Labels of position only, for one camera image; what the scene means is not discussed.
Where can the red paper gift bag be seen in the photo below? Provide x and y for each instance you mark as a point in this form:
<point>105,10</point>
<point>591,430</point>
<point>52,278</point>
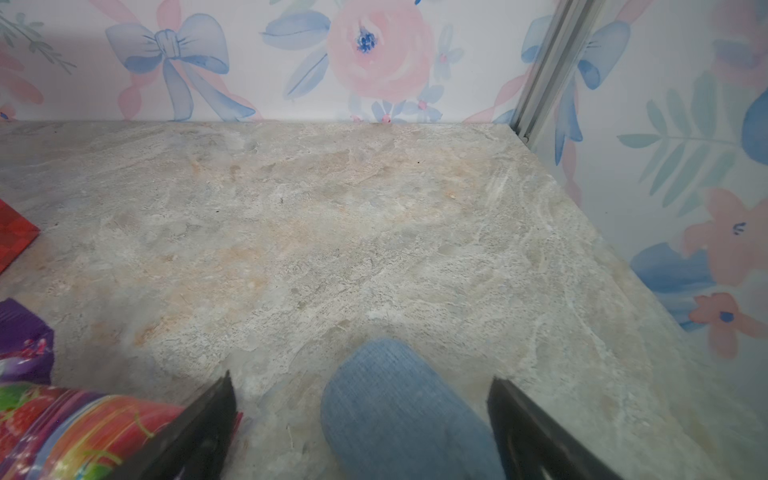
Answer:
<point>17,233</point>

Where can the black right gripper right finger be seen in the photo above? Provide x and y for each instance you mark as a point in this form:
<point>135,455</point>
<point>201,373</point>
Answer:
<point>532,445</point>

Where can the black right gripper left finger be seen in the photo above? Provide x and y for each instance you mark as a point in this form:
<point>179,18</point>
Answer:
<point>192,446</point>

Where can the Fox's mint blossom candy bag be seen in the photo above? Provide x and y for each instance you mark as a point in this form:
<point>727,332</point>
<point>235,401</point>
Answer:
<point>59,433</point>

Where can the purple Fox's candy bag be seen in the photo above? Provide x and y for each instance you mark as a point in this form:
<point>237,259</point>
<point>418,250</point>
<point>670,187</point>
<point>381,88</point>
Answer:
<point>27,345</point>

